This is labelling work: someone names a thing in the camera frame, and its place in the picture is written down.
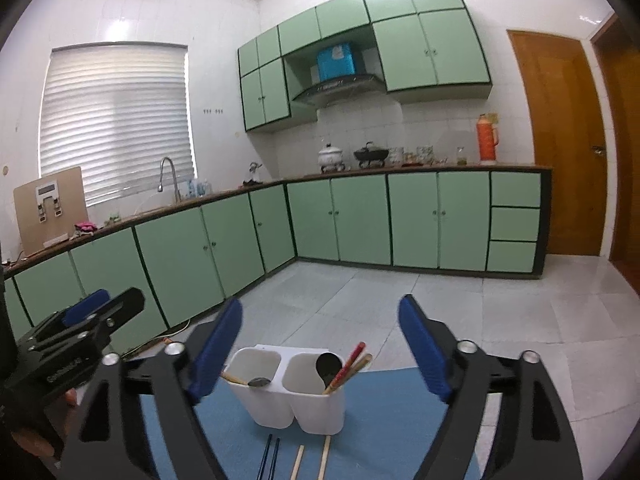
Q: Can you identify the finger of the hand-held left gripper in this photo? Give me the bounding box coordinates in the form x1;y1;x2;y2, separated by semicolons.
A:
17;288;112;347
65;287;146;349

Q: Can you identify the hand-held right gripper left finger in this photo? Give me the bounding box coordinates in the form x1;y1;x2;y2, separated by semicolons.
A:
60;299;244;480

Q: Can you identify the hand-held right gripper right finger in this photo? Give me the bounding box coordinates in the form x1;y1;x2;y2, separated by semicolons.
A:
397;293;584;480

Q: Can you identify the red patterned chopstick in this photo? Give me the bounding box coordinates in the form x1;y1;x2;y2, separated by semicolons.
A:
334;342;367;392

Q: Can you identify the white two-compartment utensil holder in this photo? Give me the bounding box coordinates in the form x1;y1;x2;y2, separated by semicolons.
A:
222;344;347;435

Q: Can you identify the black spoon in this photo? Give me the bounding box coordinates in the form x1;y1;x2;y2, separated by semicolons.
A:
316;352;344;395

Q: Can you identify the wooden chopsticks pair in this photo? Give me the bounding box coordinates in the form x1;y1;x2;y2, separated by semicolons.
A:
318;436;332;480

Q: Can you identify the person's left hand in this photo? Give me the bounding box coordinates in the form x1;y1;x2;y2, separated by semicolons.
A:
9;390;81;461

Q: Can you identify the green base cabinet run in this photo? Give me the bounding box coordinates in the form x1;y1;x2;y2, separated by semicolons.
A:
0;180;299;357

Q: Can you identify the blue table mat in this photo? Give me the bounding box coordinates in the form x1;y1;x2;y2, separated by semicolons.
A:
140;365;482;480

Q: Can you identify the light wooden board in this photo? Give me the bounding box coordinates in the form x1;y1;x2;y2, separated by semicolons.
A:
13;166;84;257

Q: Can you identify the green base cabinet with drawers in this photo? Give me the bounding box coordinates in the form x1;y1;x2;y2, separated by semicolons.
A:
284;164;552;280

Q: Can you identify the metal kitchen faucet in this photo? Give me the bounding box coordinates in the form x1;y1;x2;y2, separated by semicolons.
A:
157;156;181;205

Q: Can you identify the white window blind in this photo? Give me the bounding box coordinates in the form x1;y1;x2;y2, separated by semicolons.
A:
39;44;194;207

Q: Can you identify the gas stove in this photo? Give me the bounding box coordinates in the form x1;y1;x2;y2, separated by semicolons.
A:
317;161;394;174

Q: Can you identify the black wok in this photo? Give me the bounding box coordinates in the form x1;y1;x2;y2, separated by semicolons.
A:
353;142;391;168

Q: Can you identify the white lidded pot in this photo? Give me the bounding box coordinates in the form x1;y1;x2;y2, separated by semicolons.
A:
317;142;346;169

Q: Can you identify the orange thermos flask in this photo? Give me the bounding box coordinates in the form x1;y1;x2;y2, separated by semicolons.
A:
475;114;500;165

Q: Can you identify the wooden door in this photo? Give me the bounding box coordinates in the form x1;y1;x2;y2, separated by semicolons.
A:
506;29;619;257

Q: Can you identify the black range hood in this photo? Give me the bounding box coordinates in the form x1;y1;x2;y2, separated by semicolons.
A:
291;74;389;109

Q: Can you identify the blue box on range hood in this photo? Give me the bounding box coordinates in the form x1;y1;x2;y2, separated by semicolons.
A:
316;44;357;83

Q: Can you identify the green wall cabinet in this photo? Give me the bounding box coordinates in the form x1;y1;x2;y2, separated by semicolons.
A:
362;0;494;102
237;25;319;134
277;0;374;56

